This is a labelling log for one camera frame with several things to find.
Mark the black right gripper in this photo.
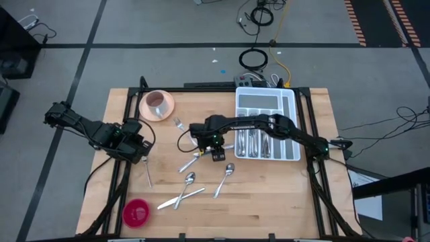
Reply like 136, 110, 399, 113
188, 114, 230, 163

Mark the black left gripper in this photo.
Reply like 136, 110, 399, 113
110, 119, 154, 165

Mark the silver fork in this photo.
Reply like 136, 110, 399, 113
240, 112, 248, 157
173, 117, 200, 147
236, 112, 243, 157
142, 156, 153, 189

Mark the white cutlery tray organizer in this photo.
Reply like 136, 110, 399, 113
234, 86, 302, 162

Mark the white mug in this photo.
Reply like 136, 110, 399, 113
146, 90, 170, 119

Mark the grey power strip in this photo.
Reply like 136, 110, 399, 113
233, 75, 254, 89

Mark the red plastic bowl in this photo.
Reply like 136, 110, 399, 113
122, 198, 151, 229

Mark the black equipment case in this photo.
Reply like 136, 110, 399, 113
0, 83, 22, 134

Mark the white paper sheet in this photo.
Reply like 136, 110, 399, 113
347, 169, 384, 222

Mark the black desk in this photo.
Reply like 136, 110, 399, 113
351, 167, 430, 242

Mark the coiled black cable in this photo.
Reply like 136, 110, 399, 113
239, 48, 269, 72
250, 5, 275, 27

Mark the white power cable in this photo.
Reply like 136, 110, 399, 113
243, 71, 280, 87

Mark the yellow cable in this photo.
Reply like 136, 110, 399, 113
268, 0, 293, 89

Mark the black floor cable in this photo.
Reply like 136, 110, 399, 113
337, 106, 430, 159

